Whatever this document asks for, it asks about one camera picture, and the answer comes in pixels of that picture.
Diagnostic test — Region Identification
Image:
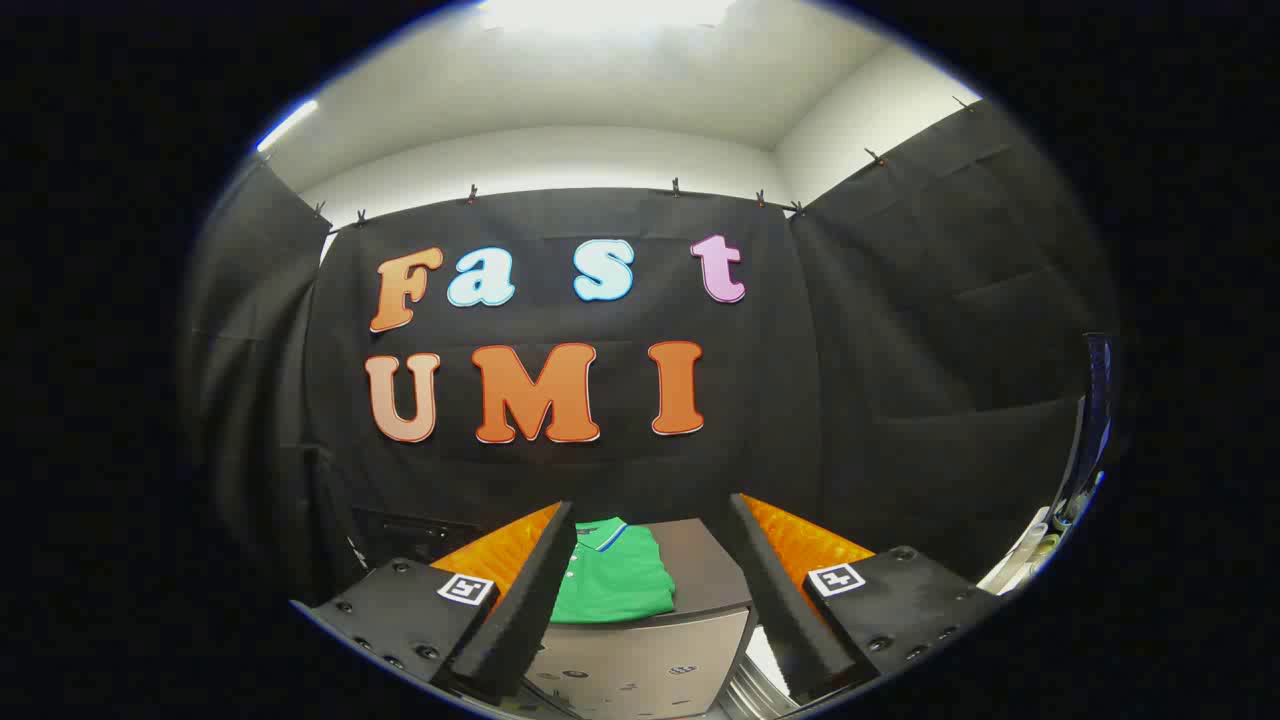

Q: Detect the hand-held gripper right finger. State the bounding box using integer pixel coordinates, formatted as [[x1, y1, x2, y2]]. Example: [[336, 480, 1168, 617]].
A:
[[728, 492, 1005, 705]]

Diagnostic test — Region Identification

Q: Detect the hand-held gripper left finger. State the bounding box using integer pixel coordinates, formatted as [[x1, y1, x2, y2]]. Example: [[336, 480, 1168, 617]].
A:
[[290, 500, 579, 706]]

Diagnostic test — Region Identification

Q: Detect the green polo shirt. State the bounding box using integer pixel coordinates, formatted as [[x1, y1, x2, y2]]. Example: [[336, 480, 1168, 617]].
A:
[[548, 516, 678, 626]]

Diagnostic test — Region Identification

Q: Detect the shiny silver object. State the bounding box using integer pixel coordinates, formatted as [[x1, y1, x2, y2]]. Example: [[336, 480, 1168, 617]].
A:
[[718, 625, 801, 719]]

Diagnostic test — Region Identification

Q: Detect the black backdrop cloth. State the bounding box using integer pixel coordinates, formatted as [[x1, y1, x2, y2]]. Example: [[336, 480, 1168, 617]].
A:
[[180, 98, 1119, 611]]

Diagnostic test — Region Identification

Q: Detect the white plastic clutter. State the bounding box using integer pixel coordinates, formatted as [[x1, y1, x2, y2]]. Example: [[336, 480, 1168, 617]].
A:
[[978, 508, 1064, 597]]

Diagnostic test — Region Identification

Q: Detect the row of backdrop clips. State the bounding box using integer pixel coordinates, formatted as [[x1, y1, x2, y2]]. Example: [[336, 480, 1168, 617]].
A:
[[312, 95, 976, 226]]

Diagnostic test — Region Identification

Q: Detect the ceiling light strip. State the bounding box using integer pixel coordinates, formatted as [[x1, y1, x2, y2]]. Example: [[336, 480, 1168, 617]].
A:
[[255, 98, 321, 153]]

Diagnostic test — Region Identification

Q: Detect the ceiling light panel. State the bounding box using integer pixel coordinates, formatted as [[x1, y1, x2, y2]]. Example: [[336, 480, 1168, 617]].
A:
[[478, 0, 738, 31]]

